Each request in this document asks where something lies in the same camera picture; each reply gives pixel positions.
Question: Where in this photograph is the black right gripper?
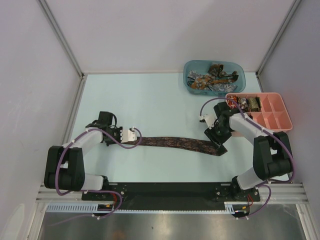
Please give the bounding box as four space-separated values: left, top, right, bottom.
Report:
204 121 232 149

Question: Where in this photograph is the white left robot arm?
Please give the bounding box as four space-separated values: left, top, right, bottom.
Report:
44 111 122 200

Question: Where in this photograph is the blue plastic bin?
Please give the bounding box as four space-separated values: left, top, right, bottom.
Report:
183 60 246 97

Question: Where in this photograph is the brown patterned tie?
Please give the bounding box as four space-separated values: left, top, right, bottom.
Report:
208 63 239 78

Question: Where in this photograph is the dark brown paisley tie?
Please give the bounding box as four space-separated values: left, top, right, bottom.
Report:
139 137 228 156

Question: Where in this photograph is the orange patterned tie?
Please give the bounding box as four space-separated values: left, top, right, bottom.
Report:
187 73 241 90

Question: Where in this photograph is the silver grey patterned tie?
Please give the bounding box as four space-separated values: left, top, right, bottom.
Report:
187 69 238 96

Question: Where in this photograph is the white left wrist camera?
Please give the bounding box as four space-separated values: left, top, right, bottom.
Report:
120 127 138 143

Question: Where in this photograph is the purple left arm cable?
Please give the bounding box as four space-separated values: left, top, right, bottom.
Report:
54 126 143 222

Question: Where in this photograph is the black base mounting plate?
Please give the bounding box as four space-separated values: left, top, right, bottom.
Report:
82 181 261 211

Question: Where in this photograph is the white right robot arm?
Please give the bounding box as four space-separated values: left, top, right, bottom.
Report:
199 102 294 201

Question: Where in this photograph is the pink compartment organizer box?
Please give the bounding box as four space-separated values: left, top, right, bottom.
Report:
226 92 293 132

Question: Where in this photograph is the white slotted cable duct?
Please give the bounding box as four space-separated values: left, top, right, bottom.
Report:
46 202 248 214

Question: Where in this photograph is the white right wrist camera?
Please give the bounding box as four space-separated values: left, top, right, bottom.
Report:
199 113 217 129

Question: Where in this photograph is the purple white rolled tie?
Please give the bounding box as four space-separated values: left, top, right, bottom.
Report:
237 97 250 112

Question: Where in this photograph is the green rolled tie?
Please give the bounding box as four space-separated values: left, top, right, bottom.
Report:
247 96 261 112

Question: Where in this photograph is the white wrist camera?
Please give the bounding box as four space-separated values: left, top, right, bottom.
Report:
120 127 138 143
199 113 217 129

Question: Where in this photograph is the aluminium frame rail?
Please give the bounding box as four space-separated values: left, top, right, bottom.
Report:
35 183 309 204

